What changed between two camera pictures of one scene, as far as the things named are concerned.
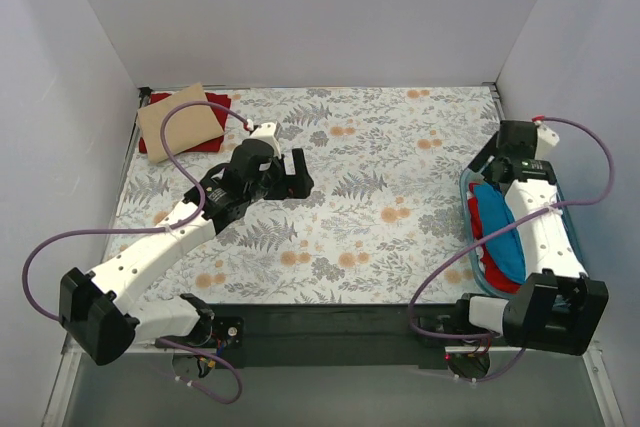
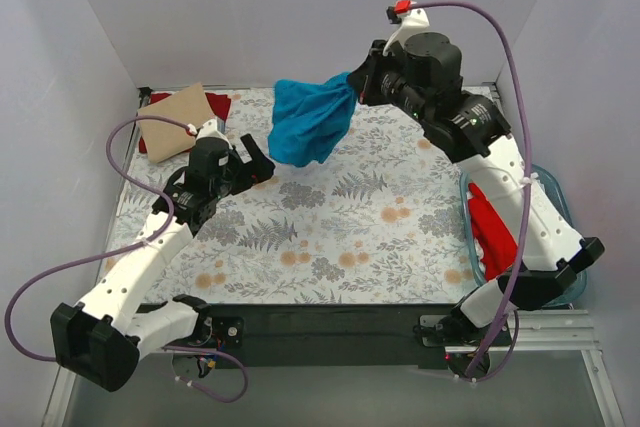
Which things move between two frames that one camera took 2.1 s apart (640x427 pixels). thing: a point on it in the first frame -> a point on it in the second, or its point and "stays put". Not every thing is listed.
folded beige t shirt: x=186 y=125 stays put
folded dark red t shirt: x=221 y=107 stays put
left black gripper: x=289 y=178 -> x=245 y=170
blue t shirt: x=504 y=255 -> x=310 y=120
